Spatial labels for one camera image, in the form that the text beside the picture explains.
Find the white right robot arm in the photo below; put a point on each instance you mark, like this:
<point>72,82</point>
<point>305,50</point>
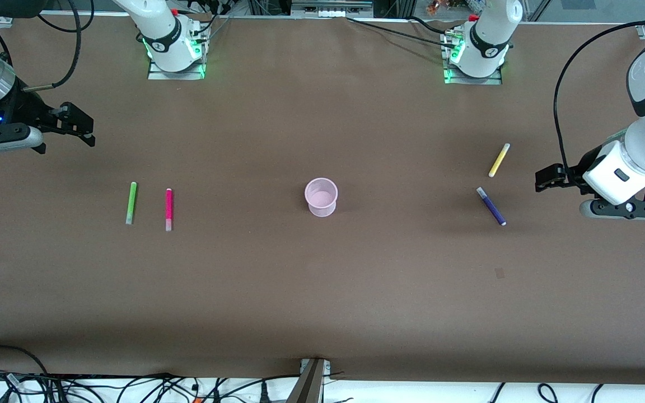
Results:
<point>163,33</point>

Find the purple pen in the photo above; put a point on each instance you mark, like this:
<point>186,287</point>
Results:
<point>491,206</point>

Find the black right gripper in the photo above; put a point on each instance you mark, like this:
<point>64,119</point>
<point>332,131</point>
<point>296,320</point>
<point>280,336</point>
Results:
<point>27,108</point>

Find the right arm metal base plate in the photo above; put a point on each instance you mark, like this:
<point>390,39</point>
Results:
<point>177,74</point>

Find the pink pen holder cup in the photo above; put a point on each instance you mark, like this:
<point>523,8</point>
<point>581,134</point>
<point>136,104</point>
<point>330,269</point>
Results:
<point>321,198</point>

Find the pink pen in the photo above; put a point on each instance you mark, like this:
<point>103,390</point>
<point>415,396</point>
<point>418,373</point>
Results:
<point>168,207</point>

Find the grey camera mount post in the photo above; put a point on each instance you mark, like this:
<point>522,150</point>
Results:
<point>310,382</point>

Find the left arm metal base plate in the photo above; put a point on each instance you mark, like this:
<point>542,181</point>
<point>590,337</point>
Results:
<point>472,80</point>

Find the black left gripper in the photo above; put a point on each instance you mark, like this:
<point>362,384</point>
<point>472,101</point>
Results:
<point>575,170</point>

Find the yellow pen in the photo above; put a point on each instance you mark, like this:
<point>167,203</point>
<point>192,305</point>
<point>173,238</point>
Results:
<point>499,160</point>

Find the grey power strip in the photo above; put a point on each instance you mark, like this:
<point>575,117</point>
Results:
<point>331,8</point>

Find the green pen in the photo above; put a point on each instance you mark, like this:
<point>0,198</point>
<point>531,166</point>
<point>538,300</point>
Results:
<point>131,202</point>

